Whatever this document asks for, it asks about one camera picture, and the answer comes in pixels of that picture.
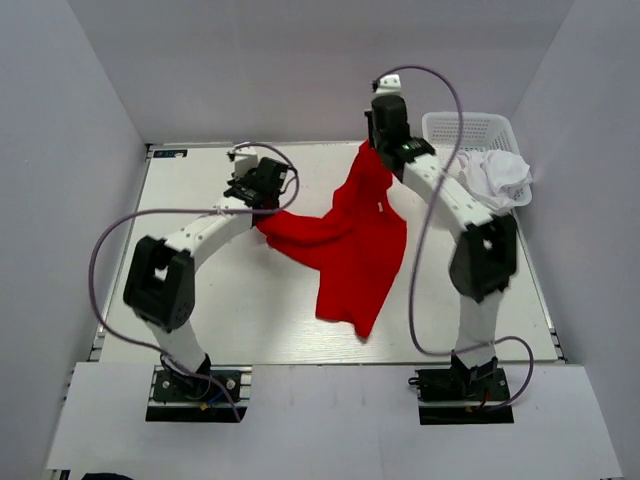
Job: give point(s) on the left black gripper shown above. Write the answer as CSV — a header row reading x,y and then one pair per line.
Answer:
x,y
239,180

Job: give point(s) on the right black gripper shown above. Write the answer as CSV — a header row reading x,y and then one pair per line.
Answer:
x,y
369,114

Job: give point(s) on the red t shirt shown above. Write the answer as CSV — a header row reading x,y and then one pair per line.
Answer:
x,y
357,246

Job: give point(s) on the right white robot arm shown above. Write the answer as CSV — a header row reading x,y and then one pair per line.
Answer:
x,y
485,254

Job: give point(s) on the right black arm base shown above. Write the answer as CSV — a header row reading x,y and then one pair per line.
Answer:
x,y
456,396

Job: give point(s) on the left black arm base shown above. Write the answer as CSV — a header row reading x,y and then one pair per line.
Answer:
x,y
169,402

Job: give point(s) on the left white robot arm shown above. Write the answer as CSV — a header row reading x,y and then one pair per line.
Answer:
x,y
160,288

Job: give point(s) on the white plastic basket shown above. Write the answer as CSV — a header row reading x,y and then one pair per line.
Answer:
x,y
478,132

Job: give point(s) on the blue table label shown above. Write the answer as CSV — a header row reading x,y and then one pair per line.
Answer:
x,y
170,153

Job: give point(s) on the white t shirt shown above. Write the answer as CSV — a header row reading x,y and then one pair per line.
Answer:
x,y
498,179

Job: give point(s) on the dark blue object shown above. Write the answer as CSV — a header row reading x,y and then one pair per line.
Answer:
x,y
104,476

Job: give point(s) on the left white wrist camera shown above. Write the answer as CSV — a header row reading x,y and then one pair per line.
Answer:
x,y
243,159

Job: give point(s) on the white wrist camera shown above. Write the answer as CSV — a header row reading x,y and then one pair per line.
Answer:
x,y
389,84
243,159

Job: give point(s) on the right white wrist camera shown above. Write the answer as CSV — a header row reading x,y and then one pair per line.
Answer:
x,y
389,84

